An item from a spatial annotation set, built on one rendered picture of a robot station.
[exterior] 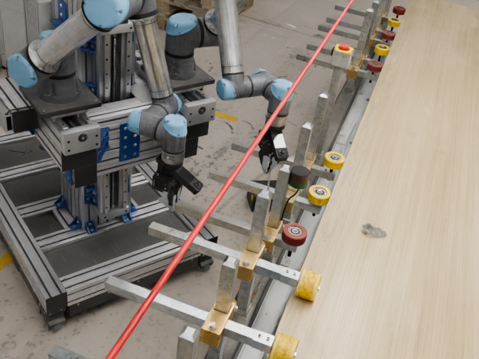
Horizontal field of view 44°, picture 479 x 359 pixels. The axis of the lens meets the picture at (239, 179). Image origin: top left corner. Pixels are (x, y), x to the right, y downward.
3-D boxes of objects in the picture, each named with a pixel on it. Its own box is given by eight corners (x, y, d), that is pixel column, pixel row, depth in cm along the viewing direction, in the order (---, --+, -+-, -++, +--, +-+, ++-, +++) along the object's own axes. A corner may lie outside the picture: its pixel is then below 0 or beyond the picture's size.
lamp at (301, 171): (277, 226, 194) (289, 172, 182) (281, 216, 198) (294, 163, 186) (294, 231, 193) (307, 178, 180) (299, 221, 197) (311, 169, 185)
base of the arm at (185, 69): (152, 66, 242) (153, 44, 236) (184, 61, 250) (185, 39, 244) (170, 82, 233) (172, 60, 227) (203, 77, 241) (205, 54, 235)
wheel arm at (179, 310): (103, 291, 157) (103, 281, 155) (110, 282, 160) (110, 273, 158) (282, 360, 147) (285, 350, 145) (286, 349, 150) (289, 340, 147)
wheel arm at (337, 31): (316, 31, 361) (318, 24, 358) (318, 29, 363) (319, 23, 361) (387, 49, 352) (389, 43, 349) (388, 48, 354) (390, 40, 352)
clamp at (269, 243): (256, 248, 194) (258, 237, 191) (268, 225, 205) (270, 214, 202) (271, 254, 193) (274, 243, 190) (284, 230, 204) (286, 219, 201)
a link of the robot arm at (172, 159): (188, 146, 193) (178, 158, 186) (187, 157, 195) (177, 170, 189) (167, 139, 194) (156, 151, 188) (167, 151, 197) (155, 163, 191)
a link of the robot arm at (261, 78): (241, 68, 207) (257, 83, 199) (269, 65, 212) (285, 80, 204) (239, 88, 211) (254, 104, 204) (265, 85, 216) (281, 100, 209)
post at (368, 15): (343, 93, 326) (366, 8, 298) (345, 90, 329) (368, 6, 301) (350, 95, 325) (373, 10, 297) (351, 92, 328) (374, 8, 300)
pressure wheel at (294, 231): (274, 258, 195) (280, 232, 188) (281, 244, 201) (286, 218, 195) (297, 266, 193) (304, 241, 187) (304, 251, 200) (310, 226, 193)
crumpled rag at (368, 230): (357, 233, 195) (358, 227, 194) (363, 221, 200) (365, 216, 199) (383, 243, 192) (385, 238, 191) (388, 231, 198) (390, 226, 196)
